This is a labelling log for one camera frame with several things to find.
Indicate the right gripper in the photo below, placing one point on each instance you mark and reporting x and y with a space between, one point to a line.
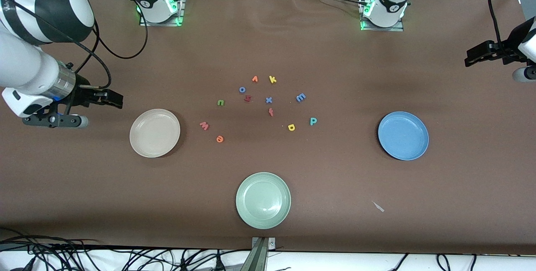
83 94

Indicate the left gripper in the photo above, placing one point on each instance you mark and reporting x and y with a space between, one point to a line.
503 50

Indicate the pink red foam letter w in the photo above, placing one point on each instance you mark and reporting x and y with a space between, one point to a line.
204 126

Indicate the blue foam letter m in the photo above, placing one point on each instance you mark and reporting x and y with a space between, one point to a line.
300 97

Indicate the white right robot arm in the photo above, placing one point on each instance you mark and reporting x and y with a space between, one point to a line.
42 7

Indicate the beige brown plate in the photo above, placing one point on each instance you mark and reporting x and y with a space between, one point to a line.
155 132

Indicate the blue plate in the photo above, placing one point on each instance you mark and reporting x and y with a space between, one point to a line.
403 135

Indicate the small white paper scrap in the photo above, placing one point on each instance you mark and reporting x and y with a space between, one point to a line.
378 206

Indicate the pale green plate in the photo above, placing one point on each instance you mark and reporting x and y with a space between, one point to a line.
263 200

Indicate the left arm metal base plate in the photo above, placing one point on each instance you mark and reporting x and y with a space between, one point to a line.
398 29

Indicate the aluminium bracket at table edge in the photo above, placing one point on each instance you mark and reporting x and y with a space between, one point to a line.
260 254

